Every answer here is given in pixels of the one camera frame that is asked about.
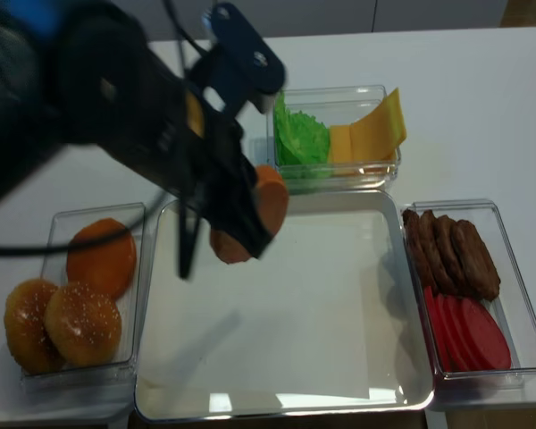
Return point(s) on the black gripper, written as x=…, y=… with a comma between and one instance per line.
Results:
x=112, y=90

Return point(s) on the bun front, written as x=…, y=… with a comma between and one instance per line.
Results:
x=272, y=205

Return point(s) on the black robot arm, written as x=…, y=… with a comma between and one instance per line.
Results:
x=30, y=129

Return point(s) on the clear lettuce cheese container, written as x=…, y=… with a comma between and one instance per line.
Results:
x=336, y=106

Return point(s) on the small yellow cheese slice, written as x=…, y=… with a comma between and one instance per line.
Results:
x=340, y=145

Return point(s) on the large yellow cheese slice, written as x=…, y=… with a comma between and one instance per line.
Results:
x=376, y=136

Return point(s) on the green lettuce leaf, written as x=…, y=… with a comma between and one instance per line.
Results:
x=300, y=141

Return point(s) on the flat bottom bun back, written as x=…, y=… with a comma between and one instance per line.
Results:
x=107, y=269

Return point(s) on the silver metal tray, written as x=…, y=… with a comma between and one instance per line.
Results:
x=326, y=321

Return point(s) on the clear bun container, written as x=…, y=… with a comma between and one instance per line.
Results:
x=121, y=369

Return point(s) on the sesame bun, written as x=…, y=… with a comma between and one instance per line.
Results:
x=25, y=332
x=83, y=324

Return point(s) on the brown patty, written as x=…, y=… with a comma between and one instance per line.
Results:
x=477, y=264
x=430, y=248
x=413, y=238
x=456, y=283

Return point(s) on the red tomato slice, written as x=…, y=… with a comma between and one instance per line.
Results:
x=484, y=342
x=454, y=348
x=438, y=334

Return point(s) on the clear patty tomato container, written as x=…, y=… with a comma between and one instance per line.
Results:
x=511, y=310

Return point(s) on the dark blue camera mount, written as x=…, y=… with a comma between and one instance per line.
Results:
x=240, y=66

